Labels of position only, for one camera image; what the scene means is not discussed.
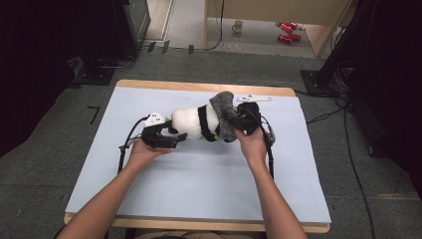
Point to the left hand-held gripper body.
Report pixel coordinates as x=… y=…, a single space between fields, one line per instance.
x=154 y=132

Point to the black curtain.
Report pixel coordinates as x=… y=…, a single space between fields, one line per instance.
x=391 y=99
x=30 y=66

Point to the person's right hand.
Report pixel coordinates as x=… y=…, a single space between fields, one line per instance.
x=253 y=146

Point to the person's left hand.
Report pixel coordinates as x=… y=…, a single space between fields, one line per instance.
x=146 y=152

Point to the beige mug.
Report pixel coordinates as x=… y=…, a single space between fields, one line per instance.
x=237 y=26

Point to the black square stand base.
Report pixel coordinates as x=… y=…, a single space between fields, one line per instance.
x=94 y=74

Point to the red can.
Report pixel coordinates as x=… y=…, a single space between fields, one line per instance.
x=286 y=27
x=296 y=37
x=294 y=25
x=284 y=38

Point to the grey fluffy towel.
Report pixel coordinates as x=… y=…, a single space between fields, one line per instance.
x=225 y=109

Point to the black tape strip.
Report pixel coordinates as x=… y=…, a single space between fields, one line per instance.
x=151 y=47
x=166 y=47
x=190 y=49

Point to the black stand with pole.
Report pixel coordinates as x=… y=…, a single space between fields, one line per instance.
x=318 y=83

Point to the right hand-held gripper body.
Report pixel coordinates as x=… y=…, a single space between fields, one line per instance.
x=250 y=116

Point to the person's legs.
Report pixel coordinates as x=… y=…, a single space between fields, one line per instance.
x=199 y=235

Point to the panda plush toy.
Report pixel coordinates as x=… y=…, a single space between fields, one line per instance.
x=187 y=122

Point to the dark green cabinet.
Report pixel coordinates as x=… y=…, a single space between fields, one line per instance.
x=136 y=23

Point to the wooden shelf unit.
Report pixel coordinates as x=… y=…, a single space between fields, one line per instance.
x=275 y=10

